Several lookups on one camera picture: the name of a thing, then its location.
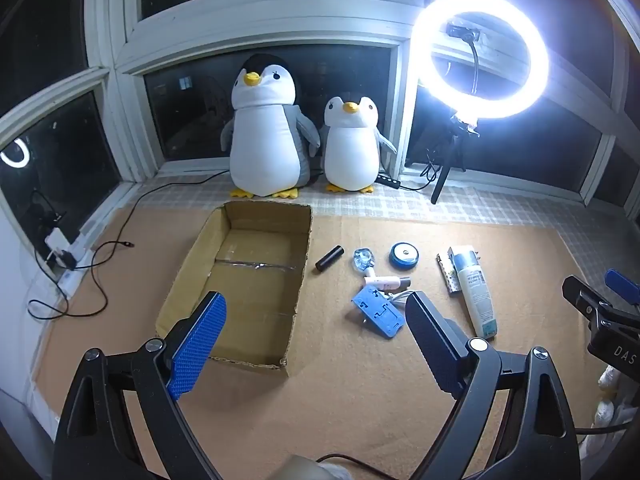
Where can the white charger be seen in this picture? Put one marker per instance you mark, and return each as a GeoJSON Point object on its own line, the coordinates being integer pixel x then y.
{"type": "Point", "coordinates": [56, 242]}

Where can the pale blurry object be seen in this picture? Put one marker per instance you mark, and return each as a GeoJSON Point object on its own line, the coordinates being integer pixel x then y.
{"type": "Point", "coordinates": [305, 467]}

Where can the white bottle with blue cap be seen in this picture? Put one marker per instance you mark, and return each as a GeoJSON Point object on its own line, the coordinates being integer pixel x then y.
{"type": "Point", "coordinates": [475, 295]}

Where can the cardboard box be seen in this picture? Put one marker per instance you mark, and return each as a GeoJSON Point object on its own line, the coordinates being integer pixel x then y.
{"type": "Point", "coordinates": [250, 280]}

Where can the white plastic bag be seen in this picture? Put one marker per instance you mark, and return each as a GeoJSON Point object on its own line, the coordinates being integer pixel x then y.
{"type": "Point", "coordinates": [607, 410]}

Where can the small white tube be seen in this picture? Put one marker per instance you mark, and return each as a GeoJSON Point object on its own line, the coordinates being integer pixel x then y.
{"type": "Point", "coordinates": [382, 282]}

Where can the brown cork mat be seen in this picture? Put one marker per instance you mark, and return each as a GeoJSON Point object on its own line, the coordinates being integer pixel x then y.
{"type": "Point", "coordinates": [350, 410]}

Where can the white window frame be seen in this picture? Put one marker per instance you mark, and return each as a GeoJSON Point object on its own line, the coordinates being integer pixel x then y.
{"type": "Point", "coordinates": [125, 35]}

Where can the black plug adapter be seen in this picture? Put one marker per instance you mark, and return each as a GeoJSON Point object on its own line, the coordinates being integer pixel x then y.
{"type": "Point", "coordinates": [67, 261]}

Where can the blue round tin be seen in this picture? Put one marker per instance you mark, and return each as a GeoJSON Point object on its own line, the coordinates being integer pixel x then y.
{"type": "Point", "coordinates": [404, 257]}

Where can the white power strip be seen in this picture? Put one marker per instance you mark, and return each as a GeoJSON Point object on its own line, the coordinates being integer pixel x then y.
{"type": "Point", "coordinates": [80, 252]}

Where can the large penguin plush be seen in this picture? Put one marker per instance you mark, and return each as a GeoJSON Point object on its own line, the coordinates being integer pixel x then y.
{"type": "Point", "coordinates": [265, 135]}

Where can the black phone clip holder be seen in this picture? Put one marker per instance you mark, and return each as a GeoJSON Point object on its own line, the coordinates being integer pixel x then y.
{"type": "Point", "coordinates": [462, 30]}

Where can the black power strip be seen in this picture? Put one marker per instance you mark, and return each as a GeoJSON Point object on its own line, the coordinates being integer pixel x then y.
{"type": "Point", "coordinates": [390, 181]}

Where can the blue plastic holder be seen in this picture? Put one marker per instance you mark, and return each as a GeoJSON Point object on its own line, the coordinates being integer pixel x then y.
{"type": "Point", "coordinates": [380, 312]}

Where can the black cylinder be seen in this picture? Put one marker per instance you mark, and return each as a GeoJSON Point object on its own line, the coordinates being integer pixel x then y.
{"type": "Point", "coordinates": [330, 258]}

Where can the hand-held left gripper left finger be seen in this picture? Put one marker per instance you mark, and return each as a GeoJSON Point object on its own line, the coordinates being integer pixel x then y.
{"type": "Point", "coordinates": [197, 345]}

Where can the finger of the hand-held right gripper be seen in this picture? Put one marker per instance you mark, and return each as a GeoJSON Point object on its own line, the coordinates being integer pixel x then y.
{"type": "Point", "coordinates": [622, 285]}
{"type": "Point", "coordinates": [585, 295]}

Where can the black tripod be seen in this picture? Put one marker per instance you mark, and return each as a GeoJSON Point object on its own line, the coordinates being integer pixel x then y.
{"type": "Point", "coordinates": [452, 150]}

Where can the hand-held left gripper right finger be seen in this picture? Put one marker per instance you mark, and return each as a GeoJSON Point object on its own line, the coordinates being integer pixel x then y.
{"type": "Point", "coordinates": [430, 350]}

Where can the small penguin plush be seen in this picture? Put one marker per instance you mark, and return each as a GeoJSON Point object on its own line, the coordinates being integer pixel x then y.
{"type": "Point", "coordinates": [350, 150]}

